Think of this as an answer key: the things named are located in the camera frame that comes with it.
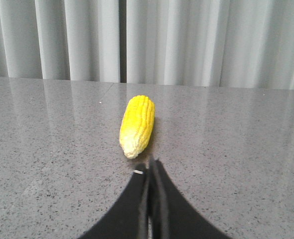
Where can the grey curtain right panel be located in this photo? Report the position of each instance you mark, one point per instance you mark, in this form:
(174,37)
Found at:
(227,43)

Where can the yellow corn cob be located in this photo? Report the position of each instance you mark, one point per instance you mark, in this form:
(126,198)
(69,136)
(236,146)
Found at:
(137,125)

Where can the grey curtain left panel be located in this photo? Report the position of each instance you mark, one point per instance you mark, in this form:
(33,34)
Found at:
(76,40)

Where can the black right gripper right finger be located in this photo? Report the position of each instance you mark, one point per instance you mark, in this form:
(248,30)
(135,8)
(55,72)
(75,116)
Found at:
(172,217)

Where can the grey curtain panel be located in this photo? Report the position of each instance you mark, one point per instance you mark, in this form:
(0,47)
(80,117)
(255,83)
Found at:
(227,43)
(76,40)

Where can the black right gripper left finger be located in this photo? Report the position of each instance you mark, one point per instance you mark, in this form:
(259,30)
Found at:
(128,217)

